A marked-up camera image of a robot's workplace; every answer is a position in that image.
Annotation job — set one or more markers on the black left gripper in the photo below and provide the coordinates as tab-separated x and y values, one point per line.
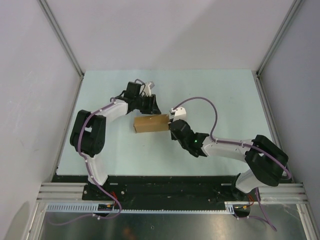
152	107

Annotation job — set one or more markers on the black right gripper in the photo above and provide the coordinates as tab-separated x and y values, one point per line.
173	137

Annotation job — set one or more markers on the brown cardboard express box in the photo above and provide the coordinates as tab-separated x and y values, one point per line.
151	123

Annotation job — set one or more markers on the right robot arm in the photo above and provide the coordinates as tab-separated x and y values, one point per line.
265	160

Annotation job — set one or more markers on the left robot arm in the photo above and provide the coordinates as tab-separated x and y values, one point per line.
88	134

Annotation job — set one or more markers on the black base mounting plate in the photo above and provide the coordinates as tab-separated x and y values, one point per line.
220	188

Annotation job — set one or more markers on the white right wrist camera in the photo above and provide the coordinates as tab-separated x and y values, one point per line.
178	113

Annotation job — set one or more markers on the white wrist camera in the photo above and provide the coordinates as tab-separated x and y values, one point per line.
147	89
178	113

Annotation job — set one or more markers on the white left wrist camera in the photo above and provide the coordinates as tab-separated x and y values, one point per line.
147	89

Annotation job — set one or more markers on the aluminium frame post left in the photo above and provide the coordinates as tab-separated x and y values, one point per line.
57	30

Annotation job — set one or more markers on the aluminium frame post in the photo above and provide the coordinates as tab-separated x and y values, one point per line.
57	30
280	34

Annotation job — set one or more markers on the aluminium front rail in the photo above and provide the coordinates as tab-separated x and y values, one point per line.
60	192

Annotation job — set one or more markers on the aluminium frame post right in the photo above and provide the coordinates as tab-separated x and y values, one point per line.
280	34

